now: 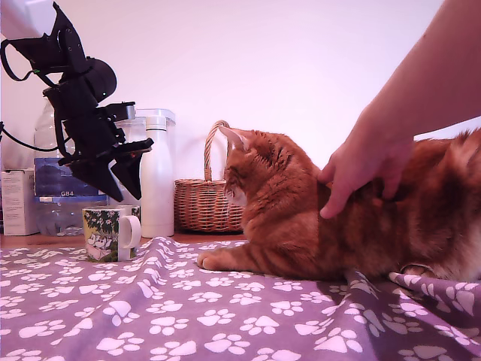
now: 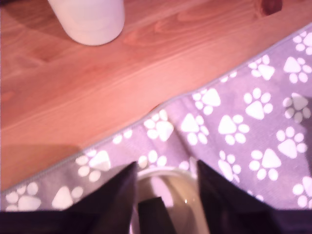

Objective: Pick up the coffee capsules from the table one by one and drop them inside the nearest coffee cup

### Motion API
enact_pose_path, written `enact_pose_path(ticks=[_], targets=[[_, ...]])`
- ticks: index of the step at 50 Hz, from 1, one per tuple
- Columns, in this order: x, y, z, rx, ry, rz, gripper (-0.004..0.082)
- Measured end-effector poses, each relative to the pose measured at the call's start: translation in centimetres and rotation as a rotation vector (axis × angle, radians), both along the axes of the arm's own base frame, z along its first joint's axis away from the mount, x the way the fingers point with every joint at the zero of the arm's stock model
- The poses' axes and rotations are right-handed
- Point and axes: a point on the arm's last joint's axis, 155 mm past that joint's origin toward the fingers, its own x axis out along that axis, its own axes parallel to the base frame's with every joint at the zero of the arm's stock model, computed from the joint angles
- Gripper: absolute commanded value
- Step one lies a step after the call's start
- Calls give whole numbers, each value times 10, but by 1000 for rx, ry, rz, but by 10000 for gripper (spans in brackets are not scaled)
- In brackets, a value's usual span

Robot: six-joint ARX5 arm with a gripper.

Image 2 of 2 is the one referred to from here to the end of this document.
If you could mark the white mug with cartoon print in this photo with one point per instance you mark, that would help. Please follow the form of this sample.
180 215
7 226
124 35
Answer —
182 195

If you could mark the purple paw print cloth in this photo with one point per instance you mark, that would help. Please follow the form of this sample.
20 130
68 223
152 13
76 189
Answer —
243 122

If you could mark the white bottle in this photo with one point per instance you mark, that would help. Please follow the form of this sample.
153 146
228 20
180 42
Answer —
90 19

